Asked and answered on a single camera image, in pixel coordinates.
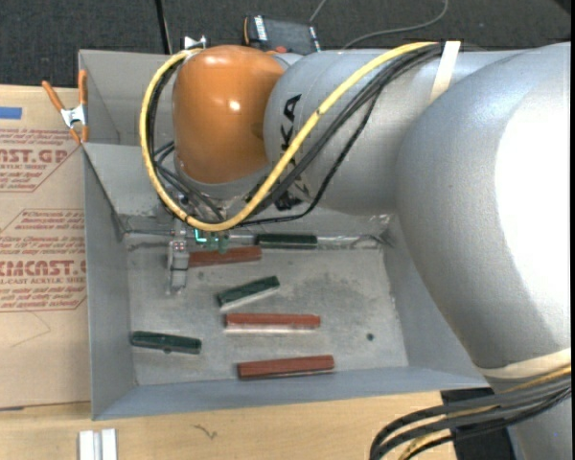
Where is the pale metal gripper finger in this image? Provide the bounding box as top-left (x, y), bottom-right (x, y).
top-left (167, 239), bottom-right (192, 272)
top-left (165, 268), bottom-right (189, 297)

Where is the red-brown flat block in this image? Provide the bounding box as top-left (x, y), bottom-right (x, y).
top-left (222, 311), bottom-right (323, 337)
top-left (235, 354), bottom-right (336, 381)
top-left (187, 245), bottom-right (264, 269)

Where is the dark green flat block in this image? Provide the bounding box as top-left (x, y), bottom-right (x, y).
top-left (215, 275), bottom-right (282, 312)
top-left (128, 330), bottom-right (204, 356)
top-left (254, 233), bottom-right (320, 251)

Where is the grey metal bin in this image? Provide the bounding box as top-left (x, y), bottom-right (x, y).
top-left (78, 48), bottom-right (491, 422)

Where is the brown cardboard board red print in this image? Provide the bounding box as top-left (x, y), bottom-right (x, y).
top-left (0, 82), bottom-right (94, 414)

